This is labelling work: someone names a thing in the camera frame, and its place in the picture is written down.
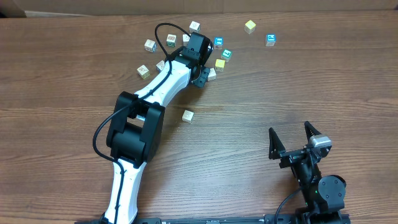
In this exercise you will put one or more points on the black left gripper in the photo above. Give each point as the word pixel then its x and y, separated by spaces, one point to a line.
pixel 201 78

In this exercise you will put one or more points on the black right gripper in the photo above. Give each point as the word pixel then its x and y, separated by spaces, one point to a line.
pixel 294 154

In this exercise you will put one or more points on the red elephant wooden block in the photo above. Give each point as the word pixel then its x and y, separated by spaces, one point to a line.
pixel 188 116

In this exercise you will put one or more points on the yellow letter wooden block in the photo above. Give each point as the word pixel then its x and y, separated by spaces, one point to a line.
pixel 143 71

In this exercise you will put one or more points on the white block near arm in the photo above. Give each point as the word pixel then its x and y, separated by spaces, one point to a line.
pixel 160 66

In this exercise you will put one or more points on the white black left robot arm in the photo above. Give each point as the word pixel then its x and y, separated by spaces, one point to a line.
pixel 136 125

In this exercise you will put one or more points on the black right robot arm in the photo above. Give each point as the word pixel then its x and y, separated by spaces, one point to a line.
pixel 323 196

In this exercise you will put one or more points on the white pretzel wooden block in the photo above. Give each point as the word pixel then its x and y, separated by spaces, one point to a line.
pixel 212 75

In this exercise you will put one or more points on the yellow top wooden block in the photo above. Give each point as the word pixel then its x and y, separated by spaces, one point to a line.
pixel 219 65

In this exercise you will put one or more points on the green top wooden block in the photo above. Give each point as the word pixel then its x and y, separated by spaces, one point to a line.
pixel 226 55

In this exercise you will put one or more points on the blue top wooden block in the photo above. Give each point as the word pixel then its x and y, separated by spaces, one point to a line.
pixel 218 43

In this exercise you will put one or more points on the plain white wooden block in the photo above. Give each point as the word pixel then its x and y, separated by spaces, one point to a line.
pixel 185 39

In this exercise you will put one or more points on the green red wooden block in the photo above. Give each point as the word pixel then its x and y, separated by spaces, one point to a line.
pixel 171 40

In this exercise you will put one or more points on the white block dark edge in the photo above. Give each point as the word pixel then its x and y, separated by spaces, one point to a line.
pixel 194 27

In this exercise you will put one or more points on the white blue wooden block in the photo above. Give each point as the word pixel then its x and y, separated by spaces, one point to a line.
pixel 150 45

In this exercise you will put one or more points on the far yellow wooden block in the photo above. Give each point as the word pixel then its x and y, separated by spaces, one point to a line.
pixel 249 27

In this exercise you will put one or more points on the far blue wooden block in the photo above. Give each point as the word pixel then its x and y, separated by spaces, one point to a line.
pixel 270 40

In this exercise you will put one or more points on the cardboard backdrop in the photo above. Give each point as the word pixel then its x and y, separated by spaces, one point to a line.
pixel 24 8

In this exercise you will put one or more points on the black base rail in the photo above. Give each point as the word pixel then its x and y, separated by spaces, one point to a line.
pixel 214 221

